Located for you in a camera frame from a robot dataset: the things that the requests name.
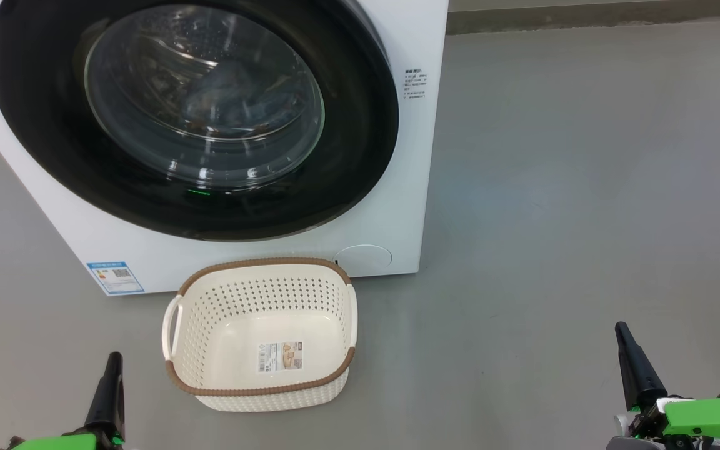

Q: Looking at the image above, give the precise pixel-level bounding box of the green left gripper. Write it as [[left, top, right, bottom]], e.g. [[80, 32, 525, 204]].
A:
[[10, 352, 124, 450]]

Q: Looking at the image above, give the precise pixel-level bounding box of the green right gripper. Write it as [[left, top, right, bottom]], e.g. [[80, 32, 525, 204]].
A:
[[615, 322, 720, 448]]

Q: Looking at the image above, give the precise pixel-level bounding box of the black glass washing machine door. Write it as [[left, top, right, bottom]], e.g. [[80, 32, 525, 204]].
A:
[[0, 0, 400, 243]]

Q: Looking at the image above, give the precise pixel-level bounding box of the blue cartoon print garment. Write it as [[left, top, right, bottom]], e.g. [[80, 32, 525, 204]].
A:
[[166, 69, 236, 135]]

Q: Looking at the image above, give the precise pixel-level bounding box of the basket product label sticker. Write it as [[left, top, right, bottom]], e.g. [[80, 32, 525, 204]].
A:
[[257, 341, 304, 374]]

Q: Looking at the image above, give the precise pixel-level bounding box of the cream laundry basket brown rim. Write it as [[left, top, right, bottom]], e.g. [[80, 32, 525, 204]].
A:
[[161, 257, 359, 413]]

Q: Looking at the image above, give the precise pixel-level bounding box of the white washing machine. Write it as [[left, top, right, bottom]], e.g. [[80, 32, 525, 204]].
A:
[[0, 0, 449, 297]]

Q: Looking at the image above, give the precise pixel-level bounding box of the blue energy label sticker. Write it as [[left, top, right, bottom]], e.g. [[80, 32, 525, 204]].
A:
[[86, 261, 146, 296]]

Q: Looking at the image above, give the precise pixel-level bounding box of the round white filter cover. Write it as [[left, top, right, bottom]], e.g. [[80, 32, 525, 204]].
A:
[[334, 244, 393, 276]]

